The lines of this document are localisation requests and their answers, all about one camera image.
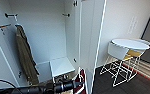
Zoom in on white wall papers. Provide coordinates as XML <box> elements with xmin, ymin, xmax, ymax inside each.
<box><xmin>126</xmin><ymin>15</ymin><xmax>139</xmax><ymax>35</ymax></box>

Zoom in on white inner shelf unit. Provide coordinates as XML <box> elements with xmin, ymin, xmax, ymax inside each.
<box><xmin>35</xmin><ymin>56</ymin><xmax>77</xmax><ymax>84</ymax></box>

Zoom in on round white table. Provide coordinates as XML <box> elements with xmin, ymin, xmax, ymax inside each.
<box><xmin>110</xmin><ymin>38</ymin><xmax>150</xmax><ymax>52</ymax></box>

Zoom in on yellow seat wire stool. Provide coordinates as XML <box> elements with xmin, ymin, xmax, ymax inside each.
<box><xmin>122</xmin><ymin>49</ymin><xmax>144</xmax><ymax>80</ymax></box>

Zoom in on white sticker orange band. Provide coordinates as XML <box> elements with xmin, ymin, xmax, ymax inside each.
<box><xmin>0</xmin><ymin>23</ymin><xmax>13</xmax><ymax>33</ymax></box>

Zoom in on dark grey hanging garment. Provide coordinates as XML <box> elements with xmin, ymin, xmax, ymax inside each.
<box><xmin>14</xmin><ymin>24</ymin><xmax>41</xmax><ymax>86</ymax></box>

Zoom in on white wardrobe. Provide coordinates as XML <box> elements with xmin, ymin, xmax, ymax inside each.
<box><xmin>0</xmin><ymin>0</ymin><xmax>107</xmax><ymax>94</ymax></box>

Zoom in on pale clothes hanger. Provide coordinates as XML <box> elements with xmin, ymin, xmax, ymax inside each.
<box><xmin>13</xmin><ymin>14</ymin><xmax>21</xmax><ymax>28</ymax></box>

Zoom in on black rail bracket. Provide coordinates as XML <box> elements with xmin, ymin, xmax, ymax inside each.
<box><xmin>4</xmin><ymin>12</ymin><xmax>19</xmax><ymax>19</ymax></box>
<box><xmin>61</xmin><ymin>12</ymin><xmax>71</xmax><ymax>18</ymax></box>

